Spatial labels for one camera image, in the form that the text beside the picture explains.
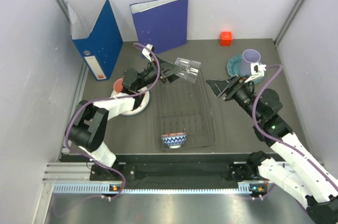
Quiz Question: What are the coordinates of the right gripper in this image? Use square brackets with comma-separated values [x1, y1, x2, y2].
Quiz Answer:
[206, 74, 261, 122]

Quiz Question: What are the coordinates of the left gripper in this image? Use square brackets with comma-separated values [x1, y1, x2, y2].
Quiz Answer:
[135, 54, 185, 91]

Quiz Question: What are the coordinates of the clear glass tumbler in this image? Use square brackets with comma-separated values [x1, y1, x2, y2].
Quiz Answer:
[175, 58, 201, 83]

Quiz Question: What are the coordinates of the teal ornate plate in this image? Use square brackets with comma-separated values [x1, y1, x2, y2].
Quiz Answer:
[227, 54, 250, 78]

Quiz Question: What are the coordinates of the white watermelon pattern plate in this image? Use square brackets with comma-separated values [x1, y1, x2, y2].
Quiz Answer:
[110, 87, 150, 116]

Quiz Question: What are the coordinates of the purple plastic cup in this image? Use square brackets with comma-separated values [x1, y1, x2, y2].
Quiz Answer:
[240, 49, 261, 76]

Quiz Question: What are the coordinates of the pink plastic cup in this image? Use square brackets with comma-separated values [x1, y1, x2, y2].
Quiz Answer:
[113, 78, 123, 93]

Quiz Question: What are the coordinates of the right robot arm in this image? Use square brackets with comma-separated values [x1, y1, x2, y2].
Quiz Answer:
[206, 76, 337, 223]

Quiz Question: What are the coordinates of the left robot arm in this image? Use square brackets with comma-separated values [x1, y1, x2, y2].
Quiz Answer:
[65, 59, 185, 180]

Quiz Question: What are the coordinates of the orange cube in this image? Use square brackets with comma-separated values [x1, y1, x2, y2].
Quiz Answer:
[220, 31, 233, 46]

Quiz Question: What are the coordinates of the purple folder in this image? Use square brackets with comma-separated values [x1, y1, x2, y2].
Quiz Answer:
[130, 0, 189, 54]

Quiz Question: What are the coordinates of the blue patterned bowl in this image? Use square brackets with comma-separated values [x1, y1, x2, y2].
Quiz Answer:
[161, 132, 187, 149]

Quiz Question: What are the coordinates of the blue lever arch binder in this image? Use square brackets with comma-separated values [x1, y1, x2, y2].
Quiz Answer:
[68, 0, 123, 81]

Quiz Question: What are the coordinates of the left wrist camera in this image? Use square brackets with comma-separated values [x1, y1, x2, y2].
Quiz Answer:
[142, 44, 154, 61]

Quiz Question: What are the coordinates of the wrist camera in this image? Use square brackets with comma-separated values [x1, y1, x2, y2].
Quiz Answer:
[142, 44, 154, 61]
[245, 63, 266, 84]

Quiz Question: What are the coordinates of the black wire dish rack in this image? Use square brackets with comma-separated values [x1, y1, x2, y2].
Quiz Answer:
[152, 71, 215, 151]

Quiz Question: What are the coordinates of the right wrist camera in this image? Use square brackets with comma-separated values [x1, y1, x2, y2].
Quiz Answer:
[245, 63, 266, 84]

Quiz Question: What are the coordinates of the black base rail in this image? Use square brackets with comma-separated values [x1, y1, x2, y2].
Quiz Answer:
[90, 153, 263, 190]

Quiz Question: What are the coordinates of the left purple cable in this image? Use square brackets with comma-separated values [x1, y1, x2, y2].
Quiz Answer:
[64, 42, 161, 198]

